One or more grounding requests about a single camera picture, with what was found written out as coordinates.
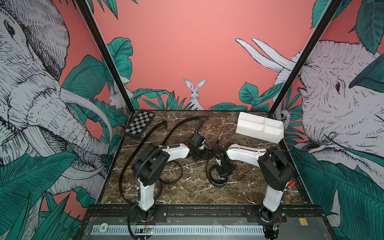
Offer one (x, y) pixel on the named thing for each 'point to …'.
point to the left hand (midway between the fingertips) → (211, 155)
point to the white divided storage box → (260, 127)
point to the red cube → (292, 185)
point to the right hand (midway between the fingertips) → (222, 175)
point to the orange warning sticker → (303, 221)
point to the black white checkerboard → (139, 123)
